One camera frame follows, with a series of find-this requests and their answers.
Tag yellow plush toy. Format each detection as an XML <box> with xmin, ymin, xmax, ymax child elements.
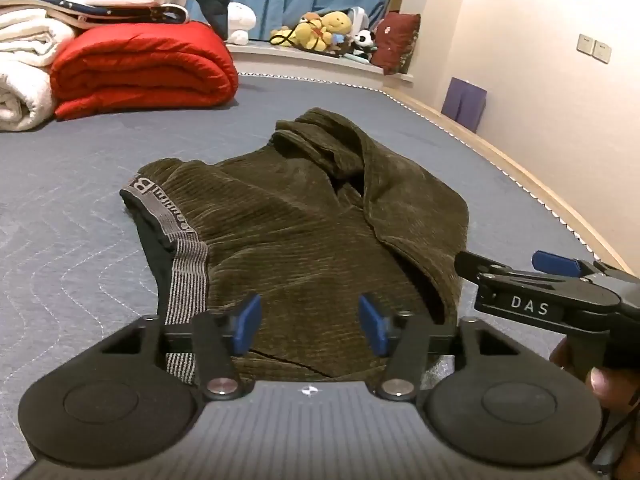
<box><xmin>270</xmin><ymin>10</ymin><xmax>353</xmax><ymax>52</ymax></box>

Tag white plush toy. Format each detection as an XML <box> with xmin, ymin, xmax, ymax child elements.
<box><xmin>226</xmin><ymin>2</ymin><xmax>257</xmax><ymax>45</ymax></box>

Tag purple folded mat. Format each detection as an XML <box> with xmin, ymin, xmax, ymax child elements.
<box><xmin>441</xmin><ymin>77</ymin><xmax>488</xmax><ymax>133</ymax></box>

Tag white window ledge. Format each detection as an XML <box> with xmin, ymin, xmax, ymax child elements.
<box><xmin>225</xmin><ymin>42</ymin><xmax>416</xmax><ymax>92</ymax></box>

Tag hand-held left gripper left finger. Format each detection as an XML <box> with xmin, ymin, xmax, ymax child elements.
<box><xmin>102</xmin><ymin>294</ymin><xmax>263</xmax><ymax>402</ymax></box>

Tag panda plush toy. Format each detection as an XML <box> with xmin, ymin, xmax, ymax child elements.
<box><xmin>351</xmin><ymin>29</ymin><xmax>377</xmax><ymax>61</ymax></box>

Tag dark red pillow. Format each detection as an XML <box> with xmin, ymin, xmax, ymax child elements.
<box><xmin>372</xmin><ymin>12</ymin><xmax>422</xmax><ymax>76</ymax></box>

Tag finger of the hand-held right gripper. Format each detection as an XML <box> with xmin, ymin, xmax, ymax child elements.
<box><xmin>531</xmin><ymin>250</ymin><xmax>597</xmax><ymax>278</ymax></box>
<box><xmin>455</xmin><ymin>251</ymin><xmax>505</xmax><ymax>284</ymax></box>

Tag person's right hand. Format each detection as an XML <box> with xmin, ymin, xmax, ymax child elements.
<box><xmin>549</xmin><ymin>339</ymin><xmax>640</xmax><ymax>413</ymax></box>

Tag white fleece blanket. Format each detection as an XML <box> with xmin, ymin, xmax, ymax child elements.
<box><xmin>0</xmin><ymin>10</ymin><xmax>76</xmax><ymax>133</ymax></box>

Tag navy patterned blanket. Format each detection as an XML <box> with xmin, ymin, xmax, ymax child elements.
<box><xmin>0</xmin><ymin>0</ymin><xmax>190</xmax><ymax>28</ymax></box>

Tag red folded quilt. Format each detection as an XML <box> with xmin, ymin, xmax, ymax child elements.
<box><xmin>50</xmin><ymin>21</ymin><xmax>240</xmax><ymax>121</ymax></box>

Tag olive corduroy pants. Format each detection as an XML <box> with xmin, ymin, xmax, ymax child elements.
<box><xmin>119</xmin><ymin>106</ymin><xmax>471</xmax><ymax>393</ymax></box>

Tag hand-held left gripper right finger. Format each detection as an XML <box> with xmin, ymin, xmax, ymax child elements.
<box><xmin>358</xmin><ymin>294</ymin><xmax>521</xmax><ymax>402</ymax></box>

